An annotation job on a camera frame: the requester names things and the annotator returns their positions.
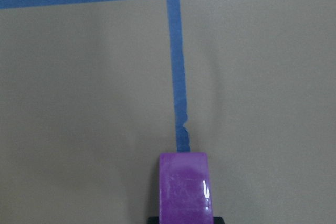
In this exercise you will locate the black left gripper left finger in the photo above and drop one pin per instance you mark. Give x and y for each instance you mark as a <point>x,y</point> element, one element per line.
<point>153,220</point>

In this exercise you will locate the purple trapezoid block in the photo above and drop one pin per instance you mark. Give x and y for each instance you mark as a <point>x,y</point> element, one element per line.
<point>184,188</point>

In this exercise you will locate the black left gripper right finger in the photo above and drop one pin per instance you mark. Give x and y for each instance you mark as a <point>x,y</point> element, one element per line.
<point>218,220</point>

